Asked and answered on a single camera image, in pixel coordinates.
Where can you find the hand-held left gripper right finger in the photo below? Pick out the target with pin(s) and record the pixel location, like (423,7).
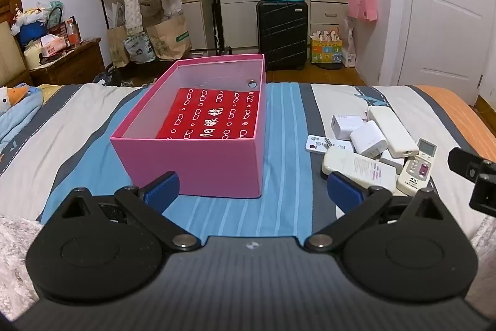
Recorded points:
(345,191)

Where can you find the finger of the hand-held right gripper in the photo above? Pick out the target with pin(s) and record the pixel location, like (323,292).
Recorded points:
(482,195)
(461,162)

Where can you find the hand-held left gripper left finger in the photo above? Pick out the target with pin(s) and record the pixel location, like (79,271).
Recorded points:
(161,189)

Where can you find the cream air conditioner remote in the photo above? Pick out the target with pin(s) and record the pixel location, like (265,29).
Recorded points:
(360,170)

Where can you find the pink cardboard box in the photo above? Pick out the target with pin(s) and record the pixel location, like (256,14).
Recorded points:
(193,168)

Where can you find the white remote with grey screen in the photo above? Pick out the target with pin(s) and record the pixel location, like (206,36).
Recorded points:
(416,170)

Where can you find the orange mattress edge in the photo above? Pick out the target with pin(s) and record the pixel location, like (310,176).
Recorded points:
(461,110)

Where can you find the small white key fob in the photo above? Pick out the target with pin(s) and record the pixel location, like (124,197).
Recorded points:
(316,144)

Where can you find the small white charger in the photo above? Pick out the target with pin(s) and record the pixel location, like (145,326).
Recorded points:
(392,160)

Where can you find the white cube charger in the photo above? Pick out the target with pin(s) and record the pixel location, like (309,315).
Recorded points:
(368,139)

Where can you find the white power bank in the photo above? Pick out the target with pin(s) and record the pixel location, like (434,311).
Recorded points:
(393,133)

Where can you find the red patterned bag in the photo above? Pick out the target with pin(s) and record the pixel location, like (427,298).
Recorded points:
(209,121)

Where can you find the black bag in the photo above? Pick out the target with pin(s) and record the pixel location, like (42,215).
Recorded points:
(108,78)

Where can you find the white door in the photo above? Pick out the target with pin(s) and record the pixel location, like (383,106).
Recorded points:
(445,24)

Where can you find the white printed plastic bag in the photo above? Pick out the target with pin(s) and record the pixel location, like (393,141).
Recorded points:
(138,48)

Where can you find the white paper bag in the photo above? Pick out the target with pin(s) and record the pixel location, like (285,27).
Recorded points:
(349,48)

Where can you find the small brown paper bag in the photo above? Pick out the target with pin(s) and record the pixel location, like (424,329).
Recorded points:
(117,46)

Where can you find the large brown paper bag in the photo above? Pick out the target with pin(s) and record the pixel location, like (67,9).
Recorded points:
(170,38)

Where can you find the wooden nightstand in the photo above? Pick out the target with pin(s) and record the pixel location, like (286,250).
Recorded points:
(73,63)

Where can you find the light blue blanket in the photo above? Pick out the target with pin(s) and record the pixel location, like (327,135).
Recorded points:
(17,125)

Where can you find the white fluffy blanket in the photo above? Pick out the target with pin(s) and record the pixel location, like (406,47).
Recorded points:
(15,249)

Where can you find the black suitcase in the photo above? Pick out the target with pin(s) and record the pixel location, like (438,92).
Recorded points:
(281,34)

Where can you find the white duck plush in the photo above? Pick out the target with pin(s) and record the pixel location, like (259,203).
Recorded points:
(9,96)

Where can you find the pink and white tissue box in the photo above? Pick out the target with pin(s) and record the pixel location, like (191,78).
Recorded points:
(52,46)

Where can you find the pink gift bag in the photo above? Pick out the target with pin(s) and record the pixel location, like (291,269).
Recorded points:
(362,1)

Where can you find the wooden headboard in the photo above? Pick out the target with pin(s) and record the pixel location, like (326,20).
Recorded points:
(9,5)

